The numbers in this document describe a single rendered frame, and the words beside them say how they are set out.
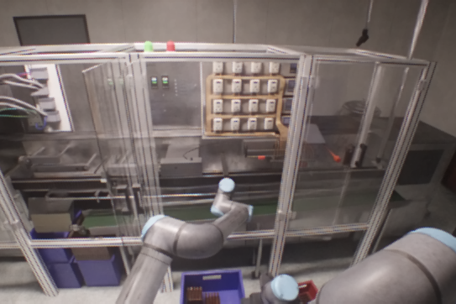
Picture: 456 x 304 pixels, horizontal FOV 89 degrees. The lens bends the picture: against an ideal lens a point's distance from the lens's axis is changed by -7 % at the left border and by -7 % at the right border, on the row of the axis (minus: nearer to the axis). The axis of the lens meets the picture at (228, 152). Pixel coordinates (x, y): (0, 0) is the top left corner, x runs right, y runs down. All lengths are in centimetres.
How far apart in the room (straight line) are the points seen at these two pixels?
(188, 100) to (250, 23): 295
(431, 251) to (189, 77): 165
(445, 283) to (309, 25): 465
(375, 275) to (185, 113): 168
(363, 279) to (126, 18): 459
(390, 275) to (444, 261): 10
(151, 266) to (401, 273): 69
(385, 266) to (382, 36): 533
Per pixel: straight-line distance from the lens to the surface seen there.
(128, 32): 470
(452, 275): 52
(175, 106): 190
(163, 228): 90
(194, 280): 188
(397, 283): 45
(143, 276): 89
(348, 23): 524
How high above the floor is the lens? 189
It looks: 27 degrees down
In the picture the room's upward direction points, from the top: 1 degrees clockwise
